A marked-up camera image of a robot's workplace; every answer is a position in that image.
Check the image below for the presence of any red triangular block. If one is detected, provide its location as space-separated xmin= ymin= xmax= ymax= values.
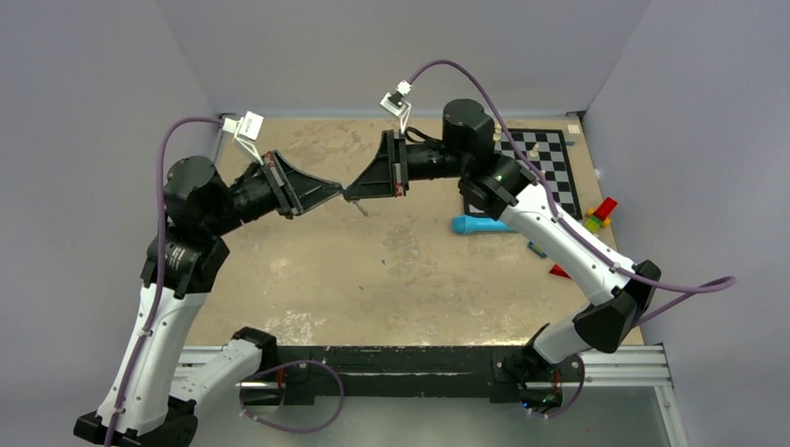
xmin=549 ymin=264 xmax=570 ymax=278

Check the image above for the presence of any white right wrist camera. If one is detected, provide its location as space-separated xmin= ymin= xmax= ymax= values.
xmin=379 ymin=80 xmax=412 ymax=133

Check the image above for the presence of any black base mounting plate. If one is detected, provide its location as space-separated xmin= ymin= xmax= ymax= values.
xmin=263 ymin=345 xmax=583 ymax=405

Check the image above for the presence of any red green toy block stack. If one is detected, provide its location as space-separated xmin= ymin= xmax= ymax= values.
xmin=582 ymin=196 xmax=619 ymax=234

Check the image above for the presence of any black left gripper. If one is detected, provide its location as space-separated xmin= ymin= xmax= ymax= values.
xmin=204 ymin=148 xmax=342 ymax=237

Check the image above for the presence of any aluminium frame rail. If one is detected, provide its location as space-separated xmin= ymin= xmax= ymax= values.
xmin=179 ymin=344 xmax=689 ymax=447

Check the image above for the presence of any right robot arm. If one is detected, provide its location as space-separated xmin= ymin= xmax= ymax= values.
xmin=343 ymin=99 xmax=661 ymax=379

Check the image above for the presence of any black white chessboard mat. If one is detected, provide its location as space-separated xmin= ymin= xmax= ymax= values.
xmin=494 ymin=129 xmax=581 ymax=220

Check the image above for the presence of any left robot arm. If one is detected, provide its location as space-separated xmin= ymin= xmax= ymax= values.
xmin=74 ymin=151 xmax=343 ymax=446

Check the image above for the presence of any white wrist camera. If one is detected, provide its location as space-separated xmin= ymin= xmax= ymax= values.
xmin=379 ymin=80 xmax=412 ymax=133
xmin=222 ymin=111 xmax=265 ymax=165

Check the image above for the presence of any light blue plastic cylinder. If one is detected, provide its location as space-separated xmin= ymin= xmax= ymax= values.
xmin=450 ymin=214 xmax=513 ymax=235

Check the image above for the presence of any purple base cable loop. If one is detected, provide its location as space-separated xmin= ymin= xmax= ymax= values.
xmin=238 ymin=359 xmax=346 ymax=434

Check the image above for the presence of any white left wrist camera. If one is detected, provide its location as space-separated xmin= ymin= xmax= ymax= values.
xmin=222 ymin=111 xmax=265 ymax=165

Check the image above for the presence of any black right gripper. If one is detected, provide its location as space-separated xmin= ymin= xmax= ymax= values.
xmin=346 ymin=129 xmax=469 ymax=198

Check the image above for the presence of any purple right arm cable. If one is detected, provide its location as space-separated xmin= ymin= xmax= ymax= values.
xmin=407 ymin=60 xmax=738 ymax=328

